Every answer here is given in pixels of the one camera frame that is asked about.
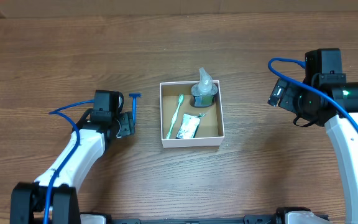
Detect blue disposable razor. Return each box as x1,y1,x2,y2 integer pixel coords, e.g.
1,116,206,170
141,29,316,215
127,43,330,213
129,93,142,124

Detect green white toothbrush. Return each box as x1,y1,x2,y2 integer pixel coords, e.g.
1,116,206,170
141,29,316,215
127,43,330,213
166,94,185,139

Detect white cardboard box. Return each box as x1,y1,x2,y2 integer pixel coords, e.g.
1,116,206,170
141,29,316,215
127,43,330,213
160,81,225,148

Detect green white soap packet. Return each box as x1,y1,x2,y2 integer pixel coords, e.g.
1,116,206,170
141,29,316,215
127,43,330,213
176,113,206,139

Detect clear soap pump bottle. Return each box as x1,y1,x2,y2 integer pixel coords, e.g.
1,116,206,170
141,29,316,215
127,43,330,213
191,67,218,108

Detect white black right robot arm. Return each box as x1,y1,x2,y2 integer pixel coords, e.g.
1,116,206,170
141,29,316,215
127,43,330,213
268,49,358,223

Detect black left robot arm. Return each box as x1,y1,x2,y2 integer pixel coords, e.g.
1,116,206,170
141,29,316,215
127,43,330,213
10,90,135,224

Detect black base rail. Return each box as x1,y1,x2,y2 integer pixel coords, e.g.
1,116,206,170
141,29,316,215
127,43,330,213
79,213,329,224

